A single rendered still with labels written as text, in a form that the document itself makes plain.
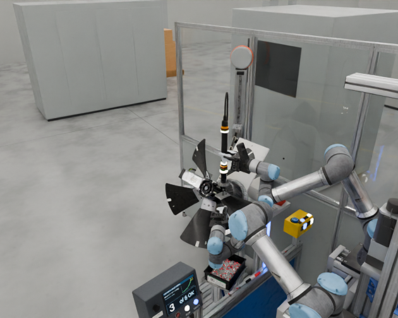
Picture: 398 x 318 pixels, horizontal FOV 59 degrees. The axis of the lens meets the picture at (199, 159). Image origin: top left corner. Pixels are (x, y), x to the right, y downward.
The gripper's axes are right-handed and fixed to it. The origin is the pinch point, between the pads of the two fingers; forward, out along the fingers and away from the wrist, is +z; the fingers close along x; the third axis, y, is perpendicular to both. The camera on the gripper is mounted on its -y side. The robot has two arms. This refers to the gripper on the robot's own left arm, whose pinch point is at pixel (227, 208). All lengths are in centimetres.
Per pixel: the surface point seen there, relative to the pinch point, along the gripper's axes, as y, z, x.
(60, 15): 335, 432, -105
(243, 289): -9.8, -28.5, 33.4
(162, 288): 17, -70, -9
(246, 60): -10, 80, -68
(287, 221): -34.4, 8.8, 15.0
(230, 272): -1.1, -15.5, 33.8
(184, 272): 10, -60, -8
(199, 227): 17.7, 0.3, 14.2
